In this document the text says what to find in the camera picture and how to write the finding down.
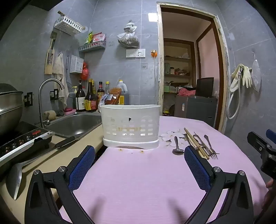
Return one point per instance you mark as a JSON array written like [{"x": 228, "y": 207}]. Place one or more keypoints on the wooden stick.
[{"x": 60, "y": 13}]

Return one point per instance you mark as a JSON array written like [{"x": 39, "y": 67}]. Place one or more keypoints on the red plastic bag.
[{"x": 84, "y": 72}]

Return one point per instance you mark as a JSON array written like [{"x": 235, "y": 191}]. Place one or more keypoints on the rubber gloves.
[{"x": 247, "y": 76}]

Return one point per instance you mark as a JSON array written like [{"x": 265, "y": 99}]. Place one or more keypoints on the blue white bag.
[{"x": 104, "y": 99}]

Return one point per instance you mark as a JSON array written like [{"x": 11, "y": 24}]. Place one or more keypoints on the wooden door frame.
[{"x": 221, "y": 75}]

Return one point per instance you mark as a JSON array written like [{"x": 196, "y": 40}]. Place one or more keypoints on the green box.
[{"x": 169, "y": 89}]

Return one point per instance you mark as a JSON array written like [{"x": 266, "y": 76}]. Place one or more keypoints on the white wall switch socket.
[{"x": 135, "y": 53}]

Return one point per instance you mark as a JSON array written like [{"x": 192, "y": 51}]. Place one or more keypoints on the red cloth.
[{"x": 186, "y": 92}]

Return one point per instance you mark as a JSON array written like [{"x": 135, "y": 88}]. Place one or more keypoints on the hanging dish towel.
[{"x": 58, "y": 66}]

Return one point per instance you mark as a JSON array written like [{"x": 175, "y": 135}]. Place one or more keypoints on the wooden shelf unit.
[{"x": 193, "y": 60}]

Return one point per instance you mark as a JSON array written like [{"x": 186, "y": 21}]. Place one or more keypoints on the slim metal utensil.
[{"x": 202, "y": 143}]

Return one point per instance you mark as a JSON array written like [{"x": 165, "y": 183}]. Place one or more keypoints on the orange packet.
[{"x": 114, "y": 95}]

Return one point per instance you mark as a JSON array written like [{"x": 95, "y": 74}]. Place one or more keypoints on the clear bag of dried goods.
[{"x": 128, "y": 38}]

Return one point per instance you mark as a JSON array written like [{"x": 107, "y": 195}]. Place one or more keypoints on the metal fork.
[{"x": 212, "y": 150}]

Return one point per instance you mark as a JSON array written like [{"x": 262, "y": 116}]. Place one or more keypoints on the yellow green packet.
[{"x": 88, "y": 38}]

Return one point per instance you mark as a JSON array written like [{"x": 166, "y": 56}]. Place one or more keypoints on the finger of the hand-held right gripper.
[
  {"x": 256, "y": 142},
  {"x": 271, "y": 133}
]

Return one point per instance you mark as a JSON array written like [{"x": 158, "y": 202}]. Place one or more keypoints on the grey wall rack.
[{"x": 91, "y": 47}]

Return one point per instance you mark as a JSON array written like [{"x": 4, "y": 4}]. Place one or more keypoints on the orange wall hook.
[{"x": 153, "y": 53}]

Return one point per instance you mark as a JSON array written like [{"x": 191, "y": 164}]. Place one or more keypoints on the grey washing machine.
[{"x": 194, "y": 109}]

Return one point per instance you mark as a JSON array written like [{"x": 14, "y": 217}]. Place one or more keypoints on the pink tablecloth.
[{"x": 140, "y": 176}]

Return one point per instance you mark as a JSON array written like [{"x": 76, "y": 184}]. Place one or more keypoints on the large oil jug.
[{"x": 124, "y": 88}]

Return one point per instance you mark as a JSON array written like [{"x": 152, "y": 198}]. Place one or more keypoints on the soy sauce bottle red label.
[{"x": 90, "y": 101}]

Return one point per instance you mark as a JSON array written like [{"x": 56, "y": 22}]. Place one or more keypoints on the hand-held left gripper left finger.
[{"x": 83, "y": 168}]

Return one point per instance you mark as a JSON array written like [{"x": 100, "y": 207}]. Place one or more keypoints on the clear bottle yellow cap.
[{"x": 107, "y": 88}]

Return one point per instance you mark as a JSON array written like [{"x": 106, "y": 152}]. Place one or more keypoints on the person's right hand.
[{"x": 270, "y": 184}]

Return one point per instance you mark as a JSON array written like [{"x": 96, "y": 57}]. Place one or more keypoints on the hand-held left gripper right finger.
[{"x": 197, "y": 170}]

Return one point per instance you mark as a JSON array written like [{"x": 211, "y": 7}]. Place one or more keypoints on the beige scrubbing sponge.
[{"x": 50, "y": 114}]

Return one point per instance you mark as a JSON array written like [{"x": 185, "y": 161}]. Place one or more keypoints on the steel pot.
[{"x": 9, "y": 107}]

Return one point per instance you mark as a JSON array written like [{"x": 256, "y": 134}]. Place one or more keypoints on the hanging kitchen knife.
[{"x": 52, "y": 43}]

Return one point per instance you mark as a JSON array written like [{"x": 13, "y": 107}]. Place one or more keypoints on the wooden chopstick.
[
  {"x": 195, "y": 142},
  {"x": 199, "y": 144}
]

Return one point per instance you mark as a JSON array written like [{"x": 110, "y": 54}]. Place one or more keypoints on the hanging clear bag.
[{"x": 256, "y": 74}]

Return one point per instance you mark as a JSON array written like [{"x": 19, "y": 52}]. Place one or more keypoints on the steel faucet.
[{"x": 41, "y": 97}]

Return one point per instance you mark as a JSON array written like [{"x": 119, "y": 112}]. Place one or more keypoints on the white plastic utensil basket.
[{"x": 129, "y": 125}]

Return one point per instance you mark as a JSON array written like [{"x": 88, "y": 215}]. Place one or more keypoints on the metal spoon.
[{"x": 177, "y": 148}]

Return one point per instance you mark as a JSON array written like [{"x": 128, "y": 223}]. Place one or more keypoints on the white wall basket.
[{"x": 68, "y": 24}]

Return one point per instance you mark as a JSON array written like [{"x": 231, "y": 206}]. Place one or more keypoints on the white wall box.
[{"x": 76, "y": 64}]

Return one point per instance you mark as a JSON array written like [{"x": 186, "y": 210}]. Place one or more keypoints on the steel sink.
[{"x": 73, "y": 125}]

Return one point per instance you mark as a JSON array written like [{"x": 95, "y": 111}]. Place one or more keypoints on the hanging wooden board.
[{"x": 48, "y": 67}]

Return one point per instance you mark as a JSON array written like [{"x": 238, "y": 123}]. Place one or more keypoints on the dark bottle black cap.
[{"x": 100, "y": 92}]

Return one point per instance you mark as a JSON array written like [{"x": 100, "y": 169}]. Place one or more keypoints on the black monitor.
[{"x": 204, "y": 87}]

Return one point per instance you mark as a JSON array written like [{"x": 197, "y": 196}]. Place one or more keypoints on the red packet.
[{"x": 99, "y": 37}]

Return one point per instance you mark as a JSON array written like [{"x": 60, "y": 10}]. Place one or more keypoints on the black induction cooker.
[{"x": 19, "y": 140}]

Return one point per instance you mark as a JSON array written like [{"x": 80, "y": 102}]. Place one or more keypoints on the pink sponge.
[{"x": 70, "y": 109}]

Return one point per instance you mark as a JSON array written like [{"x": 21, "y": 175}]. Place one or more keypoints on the dark scrubber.
[{"x": 60, "y": 113}]

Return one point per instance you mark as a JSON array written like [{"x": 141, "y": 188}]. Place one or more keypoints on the black range hood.
[{"x": 43, "y": 4}]

